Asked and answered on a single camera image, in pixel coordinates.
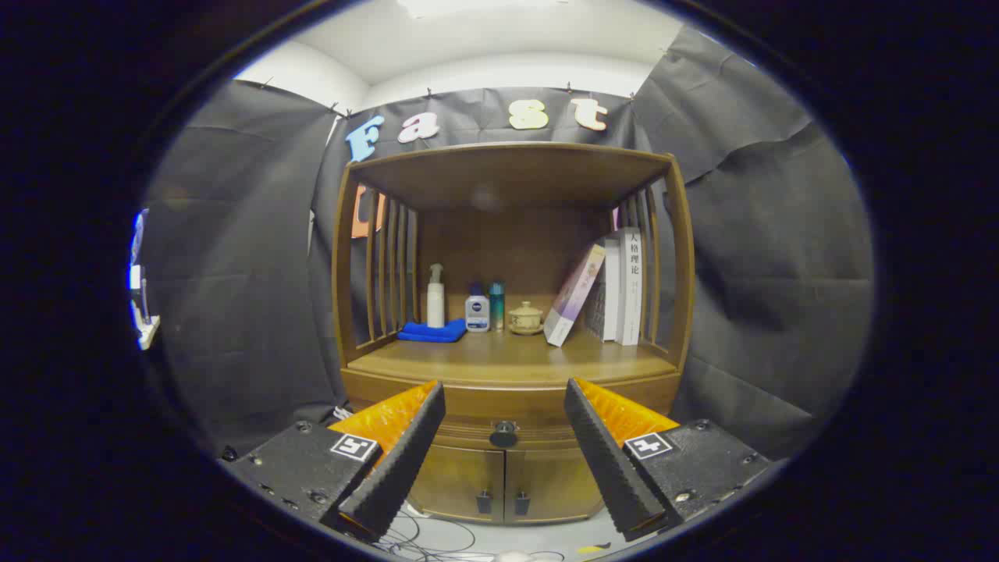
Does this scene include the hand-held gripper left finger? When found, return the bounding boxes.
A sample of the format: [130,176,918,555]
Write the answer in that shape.
[226,380,446,543]

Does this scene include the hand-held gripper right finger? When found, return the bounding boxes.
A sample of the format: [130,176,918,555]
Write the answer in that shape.
[563,378,773,543]

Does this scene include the wooden drawer with black knob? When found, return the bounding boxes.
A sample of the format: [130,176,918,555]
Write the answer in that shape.
[342,368,681,452]

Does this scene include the wooden cabinet door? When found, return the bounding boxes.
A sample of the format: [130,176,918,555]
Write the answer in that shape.
[505,449,606,524]
[406,443,506,524]

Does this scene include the wooden countertop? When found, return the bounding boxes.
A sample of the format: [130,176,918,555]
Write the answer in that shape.
[347,328,678,385]

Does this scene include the wooden cabinet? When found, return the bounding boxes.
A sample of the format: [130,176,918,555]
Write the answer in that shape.
[332,142,695,525]

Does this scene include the blue folded cloth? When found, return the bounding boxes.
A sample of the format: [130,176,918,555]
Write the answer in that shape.
[396,318,468,343]

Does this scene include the dark patterned book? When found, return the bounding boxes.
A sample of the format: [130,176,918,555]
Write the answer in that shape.
[584,273,608,340]

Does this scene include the white pump bottle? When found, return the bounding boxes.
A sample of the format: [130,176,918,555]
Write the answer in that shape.
[426,263,446,329]

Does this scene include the white book black spine print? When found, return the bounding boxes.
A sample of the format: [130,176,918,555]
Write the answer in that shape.
[617,227,644,347]

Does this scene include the beige lidded teacup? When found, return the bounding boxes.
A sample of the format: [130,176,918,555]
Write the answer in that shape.
[508,301,544,336]

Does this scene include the white lotion bottle blue cap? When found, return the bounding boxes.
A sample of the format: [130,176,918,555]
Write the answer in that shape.
[465,283,491,333]

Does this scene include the purple cover book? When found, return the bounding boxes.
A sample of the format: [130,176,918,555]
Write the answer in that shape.
[543,244,607,347]

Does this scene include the plain white book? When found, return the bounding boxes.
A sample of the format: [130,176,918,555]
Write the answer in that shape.
[603,237,623,343]

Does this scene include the white and blue equipment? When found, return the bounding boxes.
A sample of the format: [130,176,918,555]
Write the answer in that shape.
[129,209,161,350]

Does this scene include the black floor cables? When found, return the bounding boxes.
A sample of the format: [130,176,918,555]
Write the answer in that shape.
[367,507,567,562]

